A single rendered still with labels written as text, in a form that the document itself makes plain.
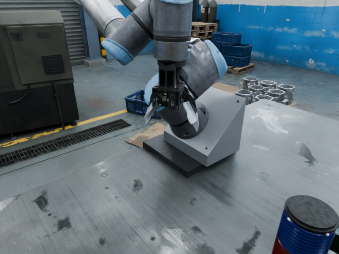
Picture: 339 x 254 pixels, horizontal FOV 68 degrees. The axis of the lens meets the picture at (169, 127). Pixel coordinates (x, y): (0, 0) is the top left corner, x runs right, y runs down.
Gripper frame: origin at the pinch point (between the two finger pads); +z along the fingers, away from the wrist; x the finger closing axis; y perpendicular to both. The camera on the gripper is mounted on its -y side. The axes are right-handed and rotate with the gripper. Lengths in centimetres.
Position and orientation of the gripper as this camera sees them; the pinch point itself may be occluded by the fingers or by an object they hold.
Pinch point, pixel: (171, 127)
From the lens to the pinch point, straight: 73.9
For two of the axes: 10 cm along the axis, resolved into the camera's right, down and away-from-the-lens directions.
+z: -0.2, 9.0, 4.4
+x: 9.6, 1.4, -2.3
